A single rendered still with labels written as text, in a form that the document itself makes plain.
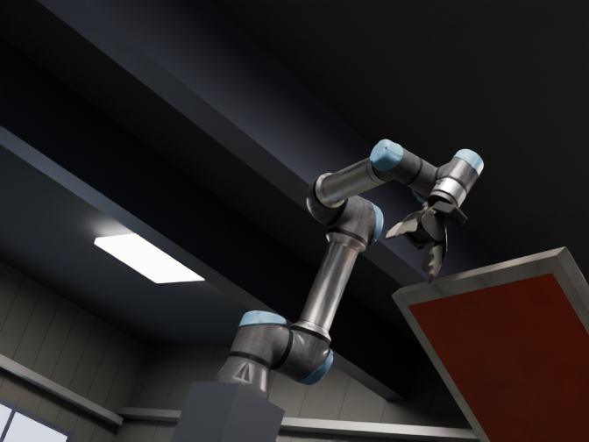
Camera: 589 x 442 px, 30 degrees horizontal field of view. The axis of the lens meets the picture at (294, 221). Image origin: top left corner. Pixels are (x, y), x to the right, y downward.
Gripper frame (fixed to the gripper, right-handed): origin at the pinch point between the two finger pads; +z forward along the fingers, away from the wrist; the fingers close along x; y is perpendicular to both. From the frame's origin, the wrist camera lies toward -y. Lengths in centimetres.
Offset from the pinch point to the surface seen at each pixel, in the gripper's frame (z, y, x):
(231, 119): -121, 203, 13
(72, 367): -149, 703, -113
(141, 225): -128, 360, -16
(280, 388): -196, 542, -215
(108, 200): -121, 349, 9
